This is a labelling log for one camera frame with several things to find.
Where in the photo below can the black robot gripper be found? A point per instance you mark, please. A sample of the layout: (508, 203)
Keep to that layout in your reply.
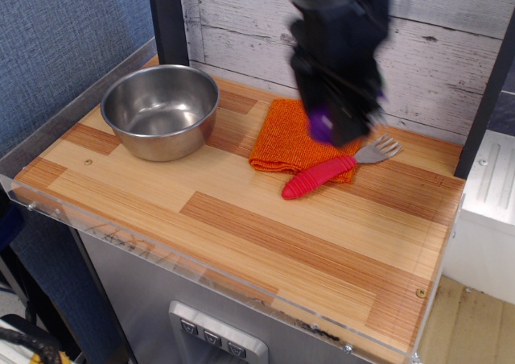
(337, 40)

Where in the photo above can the purple toy eggplant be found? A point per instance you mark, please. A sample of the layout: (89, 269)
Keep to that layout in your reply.
(338, 119)

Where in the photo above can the stainless steel bowl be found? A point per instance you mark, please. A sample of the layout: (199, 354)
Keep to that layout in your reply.
(162, 113)

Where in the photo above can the orange folded cloth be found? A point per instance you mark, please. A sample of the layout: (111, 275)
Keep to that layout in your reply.
(284, 145)

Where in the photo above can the clear acrylic table guard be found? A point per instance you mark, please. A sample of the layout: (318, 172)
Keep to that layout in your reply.
(347, 265)

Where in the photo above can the white ribbed plastic box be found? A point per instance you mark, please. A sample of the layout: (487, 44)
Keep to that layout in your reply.
(480, 254)

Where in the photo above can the stainless steel cabinet front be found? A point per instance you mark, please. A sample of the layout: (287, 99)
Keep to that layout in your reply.
(141, 293)

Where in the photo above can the silver control panel with buttons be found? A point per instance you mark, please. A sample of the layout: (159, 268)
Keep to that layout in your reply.
(204, 339)

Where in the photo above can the yellow object bottom left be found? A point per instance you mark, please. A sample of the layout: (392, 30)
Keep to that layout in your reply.
(50, 358)

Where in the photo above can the fork with red handle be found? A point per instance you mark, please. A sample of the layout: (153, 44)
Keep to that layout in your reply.
(310, 179)

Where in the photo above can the black vertical post left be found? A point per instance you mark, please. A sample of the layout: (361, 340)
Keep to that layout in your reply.
(169, 31)

